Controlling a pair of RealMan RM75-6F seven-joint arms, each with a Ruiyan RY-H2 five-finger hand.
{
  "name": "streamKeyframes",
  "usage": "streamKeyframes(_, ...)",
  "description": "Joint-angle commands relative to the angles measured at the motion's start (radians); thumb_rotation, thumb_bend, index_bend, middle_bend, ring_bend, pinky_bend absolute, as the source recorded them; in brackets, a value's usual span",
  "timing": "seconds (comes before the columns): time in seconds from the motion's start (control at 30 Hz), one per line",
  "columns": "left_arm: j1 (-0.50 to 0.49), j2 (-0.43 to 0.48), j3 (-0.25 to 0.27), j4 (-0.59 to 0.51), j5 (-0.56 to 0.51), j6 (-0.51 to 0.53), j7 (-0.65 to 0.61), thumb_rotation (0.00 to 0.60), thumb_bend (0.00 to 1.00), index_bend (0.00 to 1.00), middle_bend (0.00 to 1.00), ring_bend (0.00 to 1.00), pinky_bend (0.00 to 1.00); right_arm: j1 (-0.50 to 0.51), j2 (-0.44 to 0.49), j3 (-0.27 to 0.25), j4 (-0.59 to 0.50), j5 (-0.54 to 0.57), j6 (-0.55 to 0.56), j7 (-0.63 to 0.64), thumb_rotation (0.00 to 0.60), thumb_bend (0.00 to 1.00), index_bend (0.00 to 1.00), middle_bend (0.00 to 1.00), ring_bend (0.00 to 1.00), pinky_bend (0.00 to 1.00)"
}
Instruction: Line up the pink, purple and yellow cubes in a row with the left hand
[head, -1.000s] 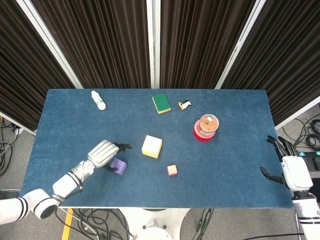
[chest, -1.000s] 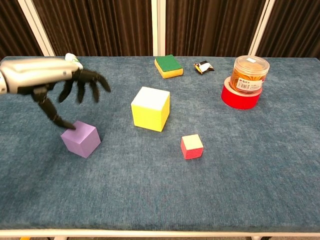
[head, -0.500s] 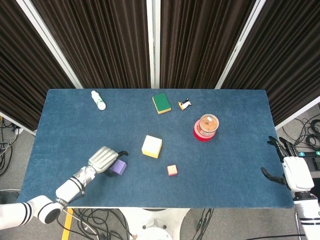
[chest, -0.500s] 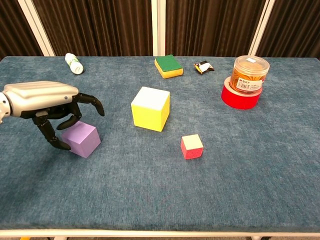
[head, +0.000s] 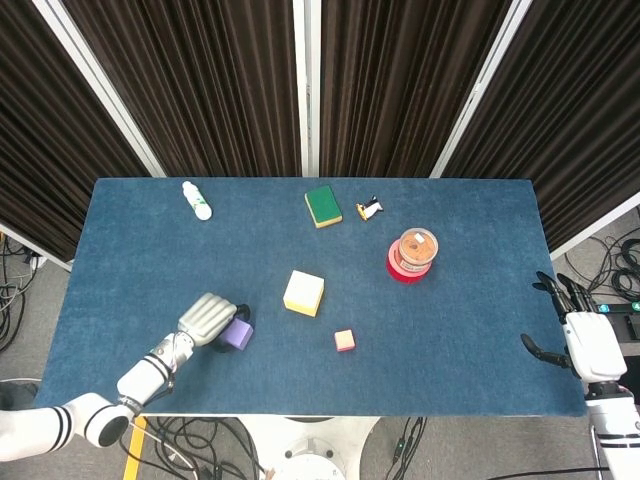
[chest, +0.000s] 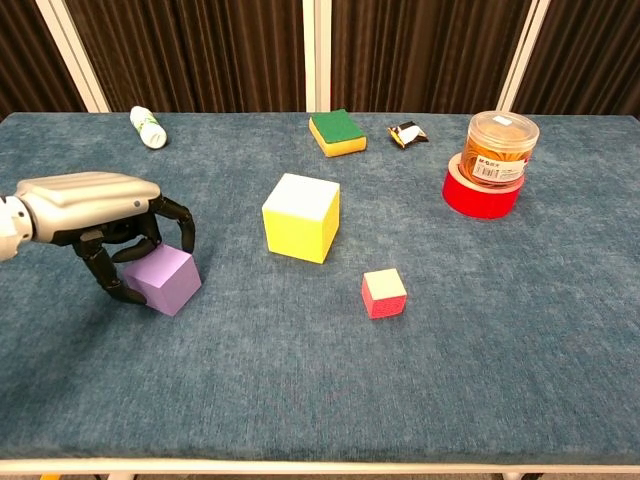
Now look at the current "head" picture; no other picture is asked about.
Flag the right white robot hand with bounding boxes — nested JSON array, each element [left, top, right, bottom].
[[520, 271, 629, 384]]

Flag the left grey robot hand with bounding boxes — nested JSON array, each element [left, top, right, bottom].
[[175, 292, 256, 354]]

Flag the purple cube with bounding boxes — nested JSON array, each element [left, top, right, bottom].
[[218, 317, 256, 351]]

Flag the large yellow cube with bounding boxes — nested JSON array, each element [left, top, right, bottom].
[[282, 269, 326, 318]]

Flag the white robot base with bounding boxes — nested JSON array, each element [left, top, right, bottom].
[[234, 415, 381, 480]]

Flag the white bottle green label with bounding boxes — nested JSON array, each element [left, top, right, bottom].
[[181, 180, 214, 222]]

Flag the yellow floor tape strip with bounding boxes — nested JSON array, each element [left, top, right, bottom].
[[122, 417, 149, 480]]

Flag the green yellow sponge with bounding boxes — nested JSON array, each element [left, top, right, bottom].
[[303, 184, 345, 230]]

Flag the blue fabric table cover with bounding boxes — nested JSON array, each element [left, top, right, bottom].
[[33, 177, 589, 419]]

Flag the black white snack packet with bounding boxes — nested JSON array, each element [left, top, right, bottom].
[[355, 196, 385, 222]]

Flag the red tape roll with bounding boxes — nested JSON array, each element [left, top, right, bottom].
[[385, 238, 432, 285]]

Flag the clear jar of rubber bands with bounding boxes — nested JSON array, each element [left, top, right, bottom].
[[395, 227, 440, 270]]

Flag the dark pleated partition panel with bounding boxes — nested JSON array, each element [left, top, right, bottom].
[[62, 0, 303, 179], [439, 0, 640, 254], [0, 0, 154, 264], [319, 0, 512, 179]]

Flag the tangled black floor cables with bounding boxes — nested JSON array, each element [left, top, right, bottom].
[[119, 415, 269, 480], [0, 234, 41, 354], [554, 204, 640, 306], [389, 417, 427, 476]]

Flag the white partition base rail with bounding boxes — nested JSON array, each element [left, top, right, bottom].
[[0, 223, 75, 273], [549, 192, 640, 261]]

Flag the black floor cable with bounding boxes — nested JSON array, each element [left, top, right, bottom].
[[502, 465, 609, 480]]

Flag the white partition post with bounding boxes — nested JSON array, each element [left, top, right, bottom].
[[292, 0, 322, 179], [32, 0, 167, 179], [428, 0, 534, 180]]

